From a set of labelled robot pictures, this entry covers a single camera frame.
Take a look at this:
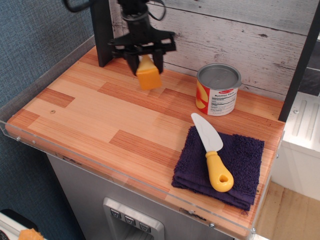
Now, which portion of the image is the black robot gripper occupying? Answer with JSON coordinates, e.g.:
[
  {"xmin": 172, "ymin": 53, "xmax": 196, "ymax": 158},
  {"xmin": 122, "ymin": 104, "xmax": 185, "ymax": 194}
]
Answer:
[{"xmin": 109, "ymin": 13, "xmax": 176, "ymax": 75}]

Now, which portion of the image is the white black corner object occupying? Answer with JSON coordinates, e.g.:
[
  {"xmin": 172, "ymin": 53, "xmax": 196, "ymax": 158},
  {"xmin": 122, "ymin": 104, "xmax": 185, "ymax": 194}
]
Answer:
[{"xmin": 0, "ymin": 209, "xmax": 39, "ymax": 240}]

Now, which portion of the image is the dark right shelf post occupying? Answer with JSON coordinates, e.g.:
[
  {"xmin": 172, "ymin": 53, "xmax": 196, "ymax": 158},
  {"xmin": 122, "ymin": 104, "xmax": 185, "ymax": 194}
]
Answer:
[{"xmin": 278, "ymin": 1, "xmax": 320, "ymax": 122}]

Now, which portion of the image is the silver dispenser button panel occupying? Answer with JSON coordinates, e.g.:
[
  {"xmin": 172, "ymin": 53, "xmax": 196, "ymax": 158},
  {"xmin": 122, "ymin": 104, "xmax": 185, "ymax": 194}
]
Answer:
[{"xmin": 103, "ymin": 197, "xmax": 165, "ymax": 240}]

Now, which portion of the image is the grey toy fridge cabinet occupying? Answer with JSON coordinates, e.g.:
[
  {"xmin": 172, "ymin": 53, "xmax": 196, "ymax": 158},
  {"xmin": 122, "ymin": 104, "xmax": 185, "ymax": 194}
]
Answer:
[{"xmin": 48, "ymin": 155, "xmax": 231, "ymax": 240}]

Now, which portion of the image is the dark shelf post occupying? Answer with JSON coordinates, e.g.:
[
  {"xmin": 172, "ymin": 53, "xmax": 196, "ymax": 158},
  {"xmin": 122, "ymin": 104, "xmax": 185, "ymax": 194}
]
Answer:
[
  {"xmin": 89, "ymin": 0, "xmax": 114, "ymax": 67},
  {"xmin": 278, "ymin": 1, "xmax": 320, "ymax": 122}
]

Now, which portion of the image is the orange sponge piece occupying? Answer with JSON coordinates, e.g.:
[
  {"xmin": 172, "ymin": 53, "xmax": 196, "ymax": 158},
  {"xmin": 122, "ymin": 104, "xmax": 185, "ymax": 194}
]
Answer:
[{"xmin": 18, "ymin": 228, "xmax": 45, "ymax": 240}]

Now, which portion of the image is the dark left shelf post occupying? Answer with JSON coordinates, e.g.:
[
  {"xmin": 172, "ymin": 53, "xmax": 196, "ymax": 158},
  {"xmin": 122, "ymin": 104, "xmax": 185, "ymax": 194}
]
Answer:
[{"xmin": 89, "ymin": 0, "xmax": 114, "ymax": 67}]

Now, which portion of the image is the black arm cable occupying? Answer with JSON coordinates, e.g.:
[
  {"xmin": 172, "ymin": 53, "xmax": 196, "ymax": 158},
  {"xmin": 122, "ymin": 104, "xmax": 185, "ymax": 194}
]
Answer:
[{"xmin": 62, "ymin": 0, "xmax": 167, "ymax": 21}]

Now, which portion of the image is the clear acrylic table guard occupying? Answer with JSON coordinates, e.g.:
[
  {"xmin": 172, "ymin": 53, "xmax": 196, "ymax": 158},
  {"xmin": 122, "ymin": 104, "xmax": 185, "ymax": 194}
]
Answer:
[{"xmin": 0, "ymin": 38, "xmax": 285, "ymax": 240}]

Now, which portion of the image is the folded purple towel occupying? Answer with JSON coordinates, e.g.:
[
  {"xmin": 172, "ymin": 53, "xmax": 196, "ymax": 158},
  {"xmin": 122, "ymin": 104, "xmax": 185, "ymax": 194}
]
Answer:
[{"xmin": 171, "ymin": 126, "xmax": 265, "ymax": 211}]

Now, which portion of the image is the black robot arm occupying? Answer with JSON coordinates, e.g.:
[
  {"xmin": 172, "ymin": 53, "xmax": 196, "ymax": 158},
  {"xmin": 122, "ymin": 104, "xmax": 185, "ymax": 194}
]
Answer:
[{"xmin": 108, "ymin": 0, "xmax": 176, "ymax": 75}]

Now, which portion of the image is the white toy sink unit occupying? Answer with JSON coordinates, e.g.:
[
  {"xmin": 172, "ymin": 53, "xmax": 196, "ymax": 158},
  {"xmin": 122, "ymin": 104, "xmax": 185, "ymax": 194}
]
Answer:
[{"xmin": 271, "ymin": 92, "xmax": 320, "ymax": 200}]

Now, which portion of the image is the yellow cheese wedge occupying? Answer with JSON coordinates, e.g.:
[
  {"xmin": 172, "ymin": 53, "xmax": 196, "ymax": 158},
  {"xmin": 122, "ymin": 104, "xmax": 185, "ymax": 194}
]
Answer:
[{"xmin": 135, "ymin": 55, "xmax": 162, "ymax": 90}]

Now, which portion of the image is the toy tin can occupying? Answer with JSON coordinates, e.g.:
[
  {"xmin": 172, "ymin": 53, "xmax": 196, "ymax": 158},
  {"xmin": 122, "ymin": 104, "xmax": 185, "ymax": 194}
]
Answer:
[{"xmin": 195, "ymin": 63, "xmax": 242, "ymax": 117}]

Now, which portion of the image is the toy knife yellow handle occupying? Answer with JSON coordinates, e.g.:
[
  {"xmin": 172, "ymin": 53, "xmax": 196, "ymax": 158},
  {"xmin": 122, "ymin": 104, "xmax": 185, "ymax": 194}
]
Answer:
[{"xmin": 191, "ymin": 113, "xmax": 234, "ymax": 193}]

